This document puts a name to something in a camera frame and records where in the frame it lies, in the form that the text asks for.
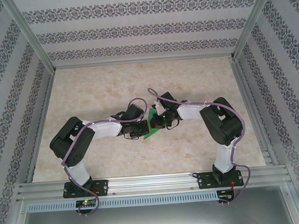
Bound aluminium frame post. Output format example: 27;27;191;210
227;0;281;61
4;0;57;76

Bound aluminium mounting rail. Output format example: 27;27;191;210
15;165;293;202

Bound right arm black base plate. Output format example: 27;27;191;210
196;169;243;190

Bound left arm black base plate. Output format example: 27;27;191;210
62;179;109;199

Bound slotted grey cable duct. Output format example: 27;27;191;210
27;191;219;213

